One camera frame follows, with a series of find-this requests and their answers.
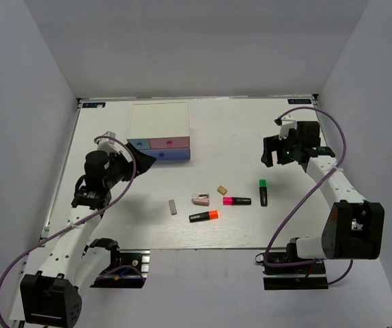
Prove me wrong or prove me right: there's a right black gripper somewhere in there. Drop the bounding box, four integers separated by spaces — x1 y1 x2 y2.
262 130 303 167

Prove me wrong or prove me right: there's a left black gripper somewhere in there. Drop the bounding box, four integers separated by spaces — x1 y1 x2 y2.
104 143 156 189

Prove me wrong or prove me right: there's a wide purple-blue drawer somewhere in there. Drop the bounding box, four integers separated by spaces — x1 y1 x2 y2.
144 148 191 161

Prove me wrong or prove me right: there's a small blue drawer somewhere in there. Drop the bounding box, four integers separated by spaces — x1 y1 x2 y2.
128 139 150 150

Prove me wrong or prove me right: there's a white mini drawer cabinet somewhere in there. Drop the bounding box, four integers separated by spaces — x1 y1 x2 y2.
126 101 192 164

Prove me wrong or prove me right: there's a green cap highlighter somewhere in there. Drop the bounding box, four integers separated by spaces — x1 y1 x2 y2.
259 179 268 207

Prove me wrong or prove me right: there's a pink drawer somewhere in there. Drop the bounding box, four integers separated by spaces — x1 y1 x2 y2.
148 136 190 150

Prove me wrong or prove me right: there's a grey eraser stick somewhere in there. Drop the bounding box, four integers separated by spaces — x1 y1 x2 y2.
168 200 177 215

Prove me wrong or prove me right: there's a small tan eraser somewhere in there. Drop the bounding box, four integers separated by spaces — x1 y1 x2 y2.
217 186 227 195

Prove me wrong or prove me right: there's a pink cap highlighter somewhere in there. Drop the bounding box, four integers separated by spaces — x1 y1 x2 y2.
223 197 252 206

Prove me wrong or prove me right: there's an orange cap highlighter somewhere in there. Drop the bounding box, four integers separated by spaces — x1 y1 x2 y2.
188 210 219 223

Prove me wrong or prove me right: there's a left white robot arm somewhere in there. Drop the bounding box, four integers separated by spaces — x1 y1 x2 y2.
20 136 156 327

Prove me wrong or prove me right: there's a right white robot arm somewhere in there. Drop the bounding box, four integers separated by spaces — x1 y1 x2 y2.
262 119 384 273

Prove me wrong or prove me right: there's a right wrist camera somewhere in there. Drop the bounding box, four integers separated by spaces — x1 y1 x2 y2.
275 114 297 140

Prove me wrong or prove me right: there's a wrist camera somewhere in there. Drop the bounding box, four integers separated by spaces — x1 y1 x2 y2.
275 114 297 140
95 131 119 154

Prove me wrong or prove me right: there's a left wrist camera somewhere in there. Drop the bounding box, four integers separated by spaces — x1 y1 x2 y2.
95 131 119 154

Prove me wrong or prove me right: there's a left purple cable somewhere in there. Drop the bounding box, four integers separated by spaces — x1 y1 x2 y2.
0 135 137 328

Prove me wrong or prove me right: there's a purple cable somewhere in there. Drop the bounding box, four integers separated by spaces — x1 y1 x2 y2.
263 106 354 286
0 135 137 328

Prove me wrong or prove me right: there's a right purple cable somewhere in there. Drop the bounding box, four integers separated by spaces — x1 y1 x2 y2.
263 106 354 286

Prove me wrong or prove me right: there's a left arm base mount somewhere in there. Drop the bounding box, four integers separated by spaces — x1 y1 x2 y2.
91 249 150 289

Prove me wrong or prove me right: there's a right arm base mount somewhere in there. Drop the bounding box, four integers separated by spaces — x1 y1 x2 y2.
255 252 328 291

